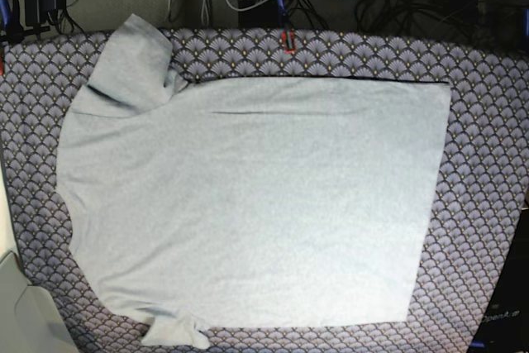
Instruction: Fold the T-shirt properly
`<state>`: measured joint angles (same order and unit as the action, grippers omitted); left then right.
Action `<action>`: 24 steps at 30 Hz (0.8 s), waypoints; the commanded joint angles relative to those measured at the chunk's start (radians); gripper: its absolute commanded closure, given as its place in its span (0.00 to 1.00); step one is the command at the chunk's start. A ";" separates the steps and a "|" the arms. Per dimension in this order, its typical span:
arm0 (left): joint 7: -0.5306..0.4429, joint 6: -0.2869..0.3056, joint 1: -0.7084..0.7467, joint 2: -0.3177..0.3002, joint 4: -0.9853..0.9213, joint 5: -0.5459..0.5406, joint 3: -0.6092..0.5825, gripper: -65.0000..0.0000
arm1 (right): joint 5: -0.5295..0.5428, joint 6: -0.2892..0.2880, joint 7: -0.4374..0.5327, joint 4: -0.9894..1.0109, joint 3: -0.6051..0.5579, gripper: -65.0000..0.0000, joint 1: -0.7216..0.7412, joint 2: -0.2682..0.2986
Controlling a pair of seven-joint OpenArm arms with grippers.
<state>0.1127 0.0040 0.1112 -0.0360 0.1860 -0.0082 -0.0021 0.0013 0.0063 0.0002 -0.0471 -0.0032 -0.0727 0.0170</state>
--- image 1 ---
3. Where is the light grey T-shirt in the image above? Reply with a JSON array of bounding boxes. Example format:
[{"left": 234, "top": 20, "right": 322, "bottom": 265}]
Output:
[{"left": 56, "top": 16, "right": 450, "bottom": 349}]

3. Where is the red table clamp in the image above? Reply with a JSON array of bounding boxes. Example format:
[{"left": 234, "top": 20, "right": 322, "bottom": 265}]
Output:
[{"left": 281, "top": 30, "right": 296, "bottom": 54}]

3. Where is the black power adapter box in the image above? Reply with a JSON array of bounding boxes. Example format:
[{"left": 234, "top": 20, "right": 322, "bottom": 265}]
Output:
[{"left": 237, "top": 0, "right": 282, "bottom": 29}]

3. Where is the fan-patterned grey tablecloth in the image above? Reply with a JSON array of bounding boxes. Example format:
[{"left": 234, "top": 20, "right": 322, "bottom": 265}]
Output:
[{"left": 1, "top": 28, "right": 528, "bottom": 352}]

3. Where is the white plastic bin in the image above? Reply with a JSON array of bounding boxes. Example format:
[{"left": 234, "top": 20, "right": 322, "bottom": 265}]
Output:
[{"left": 1, "top": 252, "right": 78, "bottom": 352}]

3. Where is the black OpenArm base panel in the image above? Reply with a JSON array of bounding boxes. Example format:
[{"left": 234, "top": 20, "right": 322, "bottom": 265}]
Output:
[{"left": 468, "top": 209, "right": 528, "bottom": 352}]

